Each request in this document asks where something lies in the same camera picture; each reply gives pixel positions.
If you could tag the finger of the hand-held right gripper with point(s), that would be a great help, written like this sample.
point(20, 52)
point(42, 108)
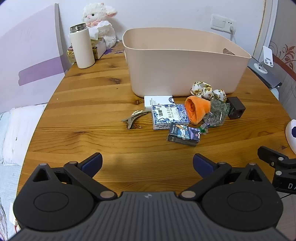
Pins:
point(269, 154)

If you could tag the white flat box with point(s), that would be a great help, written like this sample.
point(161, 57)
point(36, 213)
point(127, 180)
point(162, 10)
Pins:
point(159, 100)

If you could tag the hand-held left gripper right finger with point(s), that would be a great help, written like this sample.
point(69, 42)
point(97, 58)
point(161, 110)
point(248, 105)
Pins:
point(203, 164)

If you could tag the clear packet of green leaves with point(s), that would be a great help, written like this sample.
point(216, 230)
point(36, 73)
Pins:
point(216, 113)

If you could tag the white phone stand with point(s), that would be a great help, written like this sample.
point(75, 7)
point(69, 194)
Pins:
point(268, 56)

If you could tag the black cube block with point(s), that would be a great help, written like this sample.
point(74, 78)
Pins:
point(234, 107)

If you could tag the beige plastic storage bin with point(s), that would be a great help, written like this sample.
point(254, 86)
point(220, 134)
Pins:
point(173, 69)

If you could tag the gold foil packet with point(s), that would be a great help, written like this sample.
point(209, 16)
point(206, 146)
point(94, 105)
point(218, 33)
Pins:
point(71, 55)

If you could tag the orange rolled towel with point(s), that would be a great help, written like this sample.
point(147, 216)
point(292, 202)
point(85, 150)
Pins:
point(196, 109)

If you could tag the grey metal hair clip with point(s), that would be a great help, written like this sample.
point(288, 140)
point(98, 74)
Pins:
point(129, 120)

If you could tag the white plush lamb toy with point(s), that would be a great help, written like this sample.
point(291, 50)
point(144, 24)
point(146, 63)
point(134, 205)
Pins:
point(97, 14)

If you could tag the white rounded object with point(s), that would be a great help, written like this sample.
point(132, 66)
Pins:
point(291, 136)

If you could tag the white thermos bottle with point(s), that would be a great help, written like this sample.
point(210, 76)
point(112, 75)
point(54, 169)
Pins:
point(82, 48)

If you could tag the tissue box with tissue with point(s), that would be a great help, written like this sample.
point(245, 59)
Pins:
point(100, 47)

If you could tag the blue and white patterned box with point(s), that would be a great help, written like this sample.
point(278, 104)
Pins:
point(170, 115)

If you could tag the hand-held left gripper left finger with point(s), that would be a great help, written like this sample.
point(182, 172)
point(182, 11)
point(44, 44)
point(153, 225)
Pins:
point(93, 163)

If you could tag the small dark printed box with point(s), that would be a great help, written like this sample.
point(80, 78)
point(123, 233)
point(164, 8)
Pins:
point(182, 136)

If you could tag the light blue bedsheet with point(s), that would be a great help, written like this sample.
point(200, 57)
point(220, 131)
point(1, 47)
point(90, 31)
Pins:
point(10, 185)

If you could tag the grey laptop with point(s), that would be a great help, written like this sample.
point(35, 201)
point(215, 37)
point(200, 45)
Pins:
point(270, 78)

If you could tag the small green candy wrapper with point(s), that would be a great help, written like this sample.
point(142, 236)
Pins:
point(203, 129)

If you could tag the floral fabric scrunchie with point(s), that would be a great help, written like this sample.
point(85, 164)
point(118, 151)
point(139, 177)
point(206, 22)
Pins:
point(202, 90)

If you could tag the white wall socket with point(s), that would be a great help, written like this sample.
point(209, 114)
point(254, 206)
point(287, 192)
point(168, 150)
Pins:
point(219, 22)

